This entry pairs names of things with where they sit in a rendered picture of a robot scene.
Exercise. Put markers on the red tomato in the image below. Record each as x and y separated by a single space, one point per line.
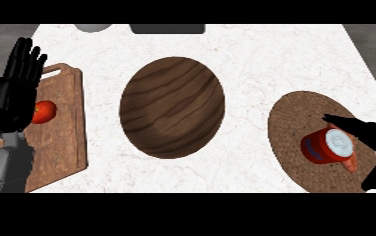
45 112

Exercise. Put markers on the dark grey rectangular appliance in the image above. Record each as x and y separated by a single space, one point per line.
167 28

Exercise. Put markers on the red can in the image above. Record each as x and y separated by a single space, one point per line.
326 146

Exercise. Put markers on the brown wooden cutting board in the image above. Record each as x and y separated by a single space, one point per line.
59 127

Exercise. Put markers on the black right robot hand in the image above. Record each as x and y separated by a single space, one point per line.
360 128

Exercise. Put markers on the brown wooden bowl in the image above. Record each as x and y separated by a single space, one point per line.
173 107

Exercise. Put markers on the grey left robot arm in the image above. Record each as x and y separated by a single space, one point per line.
11 160

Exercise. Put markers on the grey round object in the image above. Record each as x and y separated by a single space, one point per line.
93 27

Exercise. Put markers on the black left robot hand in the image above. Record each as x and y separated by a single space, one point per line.
17 90

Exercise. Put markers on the brown woven round placemat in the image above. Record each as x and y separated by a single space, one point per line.
303 137

